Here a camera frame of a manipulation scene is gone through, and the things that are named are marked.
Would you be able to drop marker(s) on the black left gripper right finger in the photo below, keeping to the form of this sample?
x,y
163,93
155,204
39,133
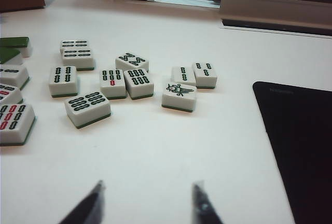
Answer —
x,y
205,208

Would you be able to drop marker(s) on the four-bamboo mahjong tile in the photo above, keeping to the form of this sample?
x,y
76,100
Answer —
x,y
63,81
205,75

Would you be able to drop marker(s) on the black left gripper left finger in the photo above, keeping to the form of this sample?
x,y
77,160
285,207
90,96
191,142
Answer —
x,y
88,208

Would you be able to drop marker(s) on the red green bamboo mahjong tile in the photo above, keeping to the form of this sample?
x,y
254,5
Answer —
x,y
9,93

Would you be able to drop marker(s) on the zigzag eight-bamboo mahjong tile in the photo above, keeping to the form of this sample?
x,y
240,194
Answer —
x,y
132,62

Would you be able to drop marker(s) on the nine-bamboo mahjong tile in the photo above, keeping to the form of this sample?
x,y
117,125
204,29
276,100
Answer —
x,y
15,120

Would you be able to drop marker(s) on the green back mahjong tile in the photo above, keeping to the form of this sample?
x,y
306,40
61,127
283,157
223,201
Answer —
x,y
13,42
7,54

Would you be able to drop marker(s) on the two-bamboo mahjong tile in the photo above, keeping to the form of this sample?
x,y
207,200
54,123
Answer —
x,y
182,76

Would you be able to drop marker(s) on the black rectangular mat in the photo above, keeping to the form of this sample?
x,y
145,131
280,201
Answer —
x,y
306,156

